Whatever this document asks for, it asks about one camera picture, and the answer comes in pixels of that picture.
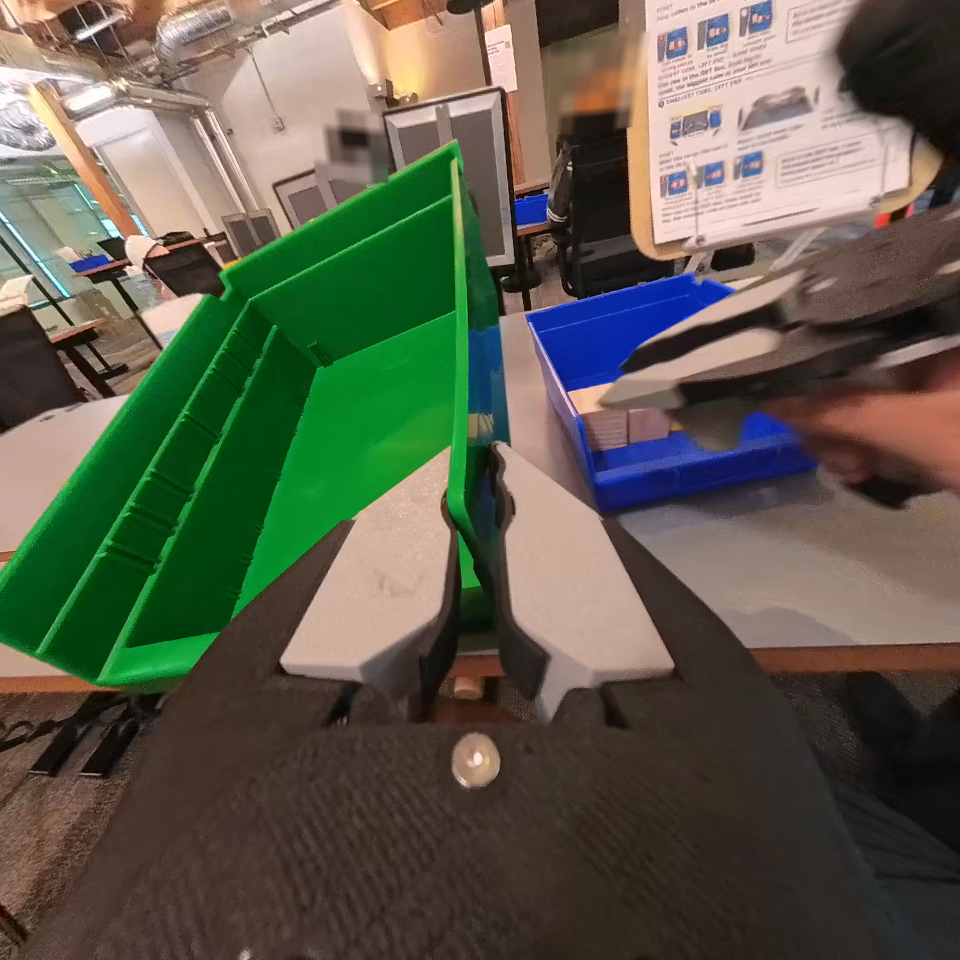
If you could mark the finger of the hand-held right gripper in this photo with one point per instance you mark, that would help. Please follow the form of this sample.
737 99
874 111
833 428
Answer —
697 371
742 307

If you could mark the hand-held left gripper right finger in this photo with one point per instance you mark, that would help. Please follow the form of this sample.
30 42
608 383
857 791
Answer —
577 592

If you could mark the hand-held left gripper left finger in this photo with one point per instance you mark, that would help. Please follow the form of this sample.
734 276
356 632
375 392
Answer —
367 592

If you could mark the medium natural wooden cube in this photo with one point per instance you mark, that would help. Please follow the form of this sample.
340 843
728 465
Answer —
646 426

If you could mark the blue plastic bin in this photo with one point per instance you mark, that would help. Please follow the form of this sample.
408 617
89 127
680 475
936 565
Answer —
675 472

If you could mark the large natural wooden cube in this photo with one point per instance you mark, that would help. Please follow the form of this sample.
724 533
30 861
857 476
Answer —
604 427

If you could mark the green plastic bin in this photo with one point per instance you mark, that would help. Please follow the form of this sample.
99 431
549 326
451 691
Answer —
360 420

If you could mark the wooden-top standing desk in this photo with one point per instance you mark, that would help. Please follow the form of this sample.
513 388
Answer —
536 229

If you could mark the person's right hand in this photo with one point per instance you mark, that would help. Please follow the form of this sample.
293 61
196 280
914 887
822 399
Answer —
892 435

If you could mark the small blue storage bin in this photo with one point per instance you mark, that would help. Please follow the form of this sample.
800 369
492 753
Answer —
532 208

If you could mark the grey aluminium-framed case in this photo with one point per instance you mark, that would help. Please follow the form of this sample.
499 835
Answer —
251 229
472 165
307 202

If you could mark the person's legs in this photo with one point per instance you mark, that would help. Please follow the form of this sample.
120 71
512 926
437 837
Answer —
915 885

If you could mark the diagonal support beam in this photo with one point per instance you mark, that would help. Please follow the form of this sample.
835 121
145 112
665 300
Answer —
82 150

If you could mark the white wall notice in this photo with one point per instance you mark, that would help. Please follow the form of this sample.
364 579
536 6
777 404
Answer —
501 58

